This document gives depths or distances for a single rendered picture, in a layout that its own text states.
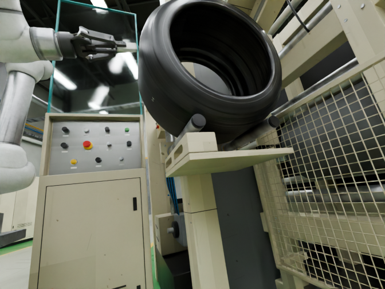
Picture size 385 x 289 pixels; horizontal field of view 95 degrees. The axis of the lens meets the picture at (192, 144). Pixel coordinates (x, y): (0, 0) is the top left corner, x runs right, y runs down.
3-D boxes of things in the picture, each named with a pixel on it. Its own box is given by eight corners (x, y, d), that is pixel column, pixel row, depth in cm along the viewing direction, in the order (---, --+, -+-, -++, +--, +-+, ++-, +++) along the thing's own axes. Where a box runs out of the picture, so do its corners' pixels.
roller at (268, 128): (229, 154, 92) (222, 152, 90) (230, 145, 93) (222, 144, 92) (281, 128, 60) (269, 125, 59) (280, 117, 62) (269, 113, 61)
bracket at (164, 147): (160, 164, 81) (158, 144, 84) (235, 158, 95) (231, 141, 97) (161, 162, 78) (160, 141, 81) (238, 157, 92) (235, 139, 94)
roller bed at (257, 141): (238, 154, 111) (228, 111, 119) (256, 153, 116) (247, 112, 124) (258, 144, 93) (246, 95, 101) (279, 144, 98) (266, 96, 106)
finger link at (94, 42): (79, 39, 59) (78, 36, 57) (116, 40, 62) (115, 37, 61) (81, 49, 58) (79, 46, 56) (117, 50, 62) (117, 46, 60)
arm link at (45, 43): (43, 44, 59) (63, 45, 62) (45, 67, 57) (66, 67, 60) (28, 19, 51) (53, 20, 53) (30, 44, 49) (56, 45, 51)
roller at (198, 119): (177, 157, 82) (168, 155, 81) (179, 148, 84) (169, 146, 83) (205, 129, 51) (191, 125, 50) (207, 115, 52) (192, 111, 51)
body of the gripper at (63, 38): (52, 23, 53) (87, 26, 57) (63, 46, 61) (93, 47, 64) (55, 43, 52) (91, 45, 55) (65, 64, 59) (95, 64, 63)
